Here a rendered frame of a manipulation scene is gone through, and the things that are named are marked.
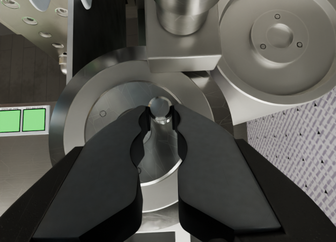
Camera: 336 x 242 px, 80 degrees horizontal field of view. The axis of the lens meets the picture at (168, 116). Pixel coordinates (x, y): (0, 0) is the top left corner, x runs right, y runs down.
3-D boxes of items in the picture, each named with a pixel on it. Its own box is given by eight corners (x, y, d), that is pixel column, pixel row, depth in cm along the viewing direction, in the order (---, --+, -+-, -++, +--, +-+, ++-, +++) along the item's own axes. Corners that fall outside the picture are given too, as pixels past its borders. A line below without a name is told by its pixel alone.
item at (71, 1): (75, -98, 20) (72, 85, 17) (126, 33, 43) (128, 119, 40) (70, -98, 20) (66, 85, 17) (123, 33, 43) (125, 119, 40)
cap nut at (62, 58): (70, 54, 49) (70, 71, 48) (77, 60, 53) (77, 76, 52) (55, 54, 49) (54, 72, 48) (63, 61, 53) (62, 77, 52)
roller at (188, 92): (208, 55, 16) (223, 207, 14) (184, 110, 42) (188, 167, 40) (63, 64, 16) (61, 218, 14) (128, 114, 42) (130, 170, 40)
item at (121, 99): (63, 115, 14) (153, 60, 15) (76, 119, 16) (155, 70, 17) (118, 209, 13) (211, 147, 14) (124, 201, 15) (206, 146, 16)
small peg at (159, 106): (167, 123, 11) (144, 115, 11) (168, 127, 14) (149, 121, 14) (175, 100, 11) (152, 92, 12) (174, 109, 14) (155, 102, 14)
